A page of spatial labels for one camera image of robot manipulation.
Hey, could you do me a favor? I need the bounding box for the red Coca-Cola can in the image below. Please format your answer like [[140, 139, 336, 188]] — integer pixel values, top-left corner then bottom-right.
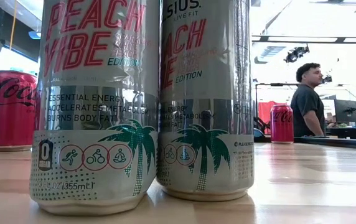
[[0, 70, 39, 152], [270, 104, 295, 145]]

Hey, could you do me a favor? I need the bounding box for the red panel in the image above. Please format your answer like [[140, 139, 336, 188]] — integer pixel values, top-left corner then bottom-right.
[[258, 101, 286, 125]]

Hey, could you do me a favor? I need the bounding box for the person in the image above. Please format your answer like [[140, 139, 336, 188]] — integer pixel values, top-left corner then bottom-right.
[[289, 62, 327, 138]]

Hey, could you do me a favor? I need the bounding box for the black computer monitor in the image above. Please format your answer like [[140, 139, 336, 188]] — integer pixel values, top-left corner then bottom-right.
[[334, 99, 356, 124]]

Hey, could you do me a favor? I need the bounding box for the ceiling light bar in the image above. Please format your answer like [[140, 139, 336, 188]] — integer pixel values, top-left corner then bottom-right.
[[251, 34, 356, 44]]

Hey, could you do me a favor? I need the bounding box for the black metal gantry frame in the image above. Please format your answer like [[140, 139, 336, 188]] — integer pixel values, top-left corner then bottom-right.
[[255, 82, 301, 125]]

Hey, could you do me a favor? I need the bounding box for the black aluminium mounting frame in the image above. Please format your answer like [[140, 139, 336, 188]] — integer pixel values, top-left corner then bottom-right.
[[293, 136, 356, 149]]

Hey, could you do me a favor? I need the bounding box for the yellow hanging cord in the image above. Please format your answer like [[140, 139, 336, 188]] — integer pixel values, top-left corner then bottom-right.
[[9, 0, 19, 50]]

